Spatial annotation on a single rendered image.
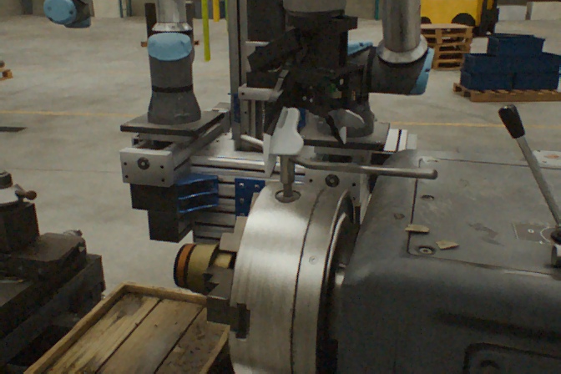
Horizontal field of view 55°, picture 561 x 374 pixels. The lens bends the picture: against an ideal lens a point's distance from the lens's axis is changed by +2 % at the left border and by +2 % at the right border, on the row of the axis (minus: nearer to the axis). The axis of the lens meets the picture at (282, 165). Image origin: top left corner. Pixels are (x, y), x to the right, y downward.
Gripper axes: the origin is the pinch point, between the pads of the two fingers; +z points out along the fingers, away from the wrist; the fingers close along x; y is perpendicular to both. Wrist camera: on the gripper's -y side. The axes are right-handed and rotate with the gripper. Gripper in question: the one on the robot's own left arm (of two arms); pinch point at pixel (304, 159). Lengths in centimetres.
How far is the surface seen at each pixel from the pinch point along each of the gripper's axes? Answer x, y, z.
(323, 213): 0.1, 3.6, 7.3
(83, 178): 103, -351, 158
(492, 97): 616, -248, 191
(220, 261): -6.7, -12.6, 19.8
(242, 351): -14.9, 2.2, 23.1
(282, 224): -5.0, 0.5, 8.2
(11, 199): -23, -57, 18
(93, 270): -10, -58, 42
